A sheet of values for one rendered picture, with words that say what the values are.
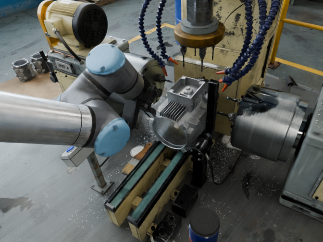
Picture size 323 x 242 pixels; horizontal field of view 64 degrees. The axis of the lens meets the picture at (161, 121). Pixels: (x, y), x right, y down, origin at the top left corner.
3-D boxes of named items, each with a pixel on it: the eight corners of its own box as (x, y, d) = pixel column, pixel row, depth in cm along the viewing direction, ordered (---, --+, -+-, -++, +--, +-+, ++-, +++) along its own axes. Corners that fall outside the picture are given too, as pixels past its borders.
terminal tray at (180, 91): (182, 90, 108) (181, 75, 103) (205, 97, 103) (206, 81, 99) (167, 105, 101) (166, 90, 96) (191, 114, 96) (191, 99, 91)
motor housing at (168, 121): (175, 114, 120) (173, 79, 107) (212, 127, 112) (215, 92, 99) (150, 141, 108) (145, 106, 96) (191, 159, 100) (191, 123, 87)
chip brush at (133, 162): (146, 141, 125) (146, 140, 124) (155, 145, 123) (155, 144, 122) (120, 172, 112) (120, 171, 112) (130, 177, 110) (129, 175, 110)
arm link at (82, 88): (61, 123, 59) (98, 83, 59) (45, 99, 66) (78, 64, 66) (88, 138, 66) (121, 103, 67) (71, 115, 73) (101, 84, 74)
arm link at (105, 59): (75, 61, 64) (103, 32, 65) (102, 85, 75) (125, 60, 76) (95, 80, 60) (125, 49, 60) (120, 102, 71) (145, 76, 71)
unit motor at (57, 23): (80, 66, 155) (57, -9, 127) (123, 79, 141) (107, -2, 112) (47, 88, 140) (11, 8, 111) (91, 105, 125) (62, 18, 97)
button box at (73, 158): (100, 136, 101) (93, 126, 99) (110, 135, 96) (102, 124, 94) (68, 167, 90) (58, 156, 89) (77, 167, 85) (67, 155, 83)
